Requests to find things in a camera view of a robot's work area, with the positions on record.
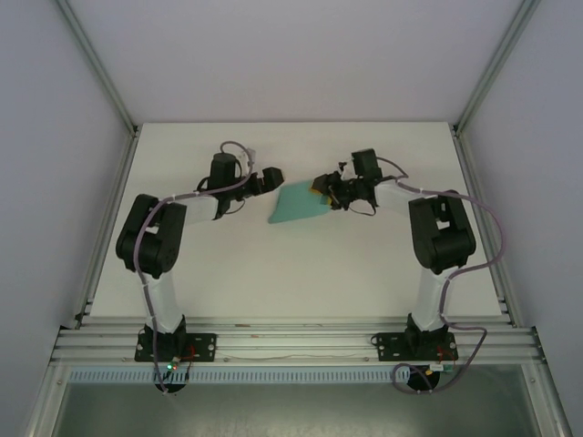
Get grey metal sheet panel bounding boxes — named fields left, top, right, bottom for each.
left=48, top=381, right=541, bottom=437

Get aluminium side frame rail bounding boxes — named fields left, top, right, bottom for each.
left=73, top=127, right=140, bottom=330
left=450, top=126, right=520, bottom=328

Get aluminium front frame rail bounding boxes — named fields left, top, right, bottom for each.
left=50, top=316, right=547, bottom=366

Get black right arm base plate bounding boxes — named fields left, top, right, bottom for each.
left=372, top=331, right=456, bottom=363

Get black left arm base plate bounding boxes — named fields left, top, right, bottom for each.
left=134, top=331, right=218, bottom=363

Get pale slotted cable duct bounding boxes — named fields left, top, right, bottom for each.
left=67, top=367, right=456, bottom=384

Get aluminium frame post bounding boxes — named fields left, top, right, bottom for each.
left=56, top=0, right=139, bottom=134
left=453, top=0, right=543, bottom=133

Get black round cable grommet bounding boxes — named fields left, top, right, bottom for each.
left=156, top=380, right=188, bottom=396
left=406, top=366, right=442, bottom=395

